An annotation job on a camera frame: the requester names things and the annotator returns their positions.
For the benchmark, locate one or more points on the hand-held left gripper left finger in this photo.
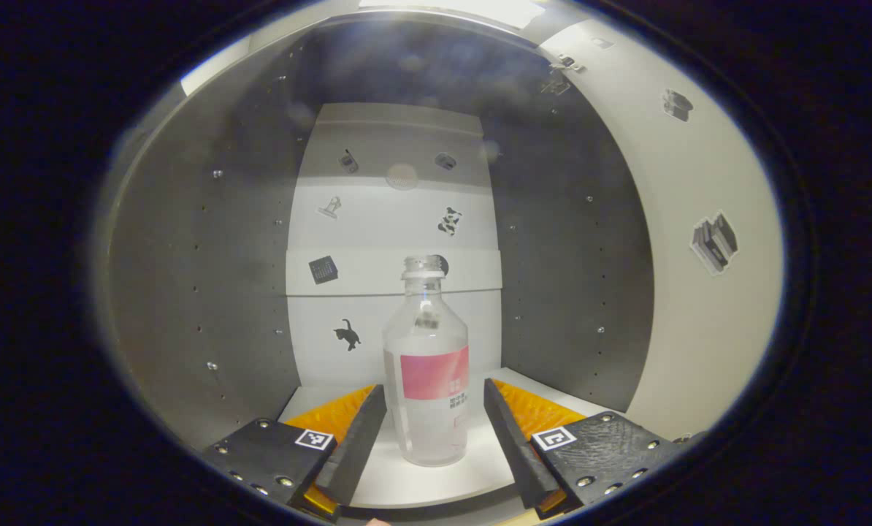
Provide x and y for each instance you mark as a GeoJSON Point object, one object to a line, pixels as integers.
{"type": "Point", "coordinates": [356, 446]}

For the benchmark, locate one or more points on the clear bottle pink label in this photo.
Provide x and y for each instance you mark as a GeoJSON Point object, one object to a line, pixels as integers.
{"type": "Point", "coordinates": [425, 427]}

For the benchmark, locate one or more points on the ceiling light panel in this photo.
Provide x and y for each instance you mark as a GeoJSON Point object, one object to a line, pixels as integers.
{"type": "Point", "coordinates": [458, 11]}

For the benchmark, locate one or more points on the white cabinet shelf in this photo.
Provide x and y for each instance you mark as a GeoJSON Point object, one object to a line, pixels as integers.
{"type": "Point", "coordinates": [436, 482]}

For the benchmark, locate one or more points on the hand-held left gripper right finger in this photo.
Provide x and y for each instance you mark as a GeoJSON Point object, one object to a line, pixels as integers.
{"type": "Point", "coordinates": [513, 446]}

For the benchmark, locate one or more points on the dark grey cabinet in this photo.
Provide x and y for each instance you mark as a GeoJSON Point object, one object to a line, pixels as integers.
{"type": "Point", "coordinates": [188, 292]}

